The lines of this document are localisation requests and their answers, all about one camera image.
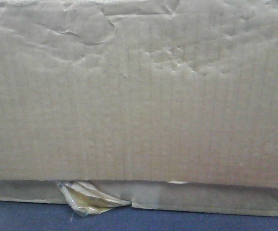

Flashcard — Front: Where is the worn cardboard box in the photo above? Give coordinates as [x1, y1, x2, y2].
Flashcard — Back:
[0, 0, 278, 217]

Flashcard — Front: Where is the peeling packing tape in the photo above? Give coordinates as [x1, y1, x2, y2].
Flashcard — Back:
[56, 181, 132, 217]

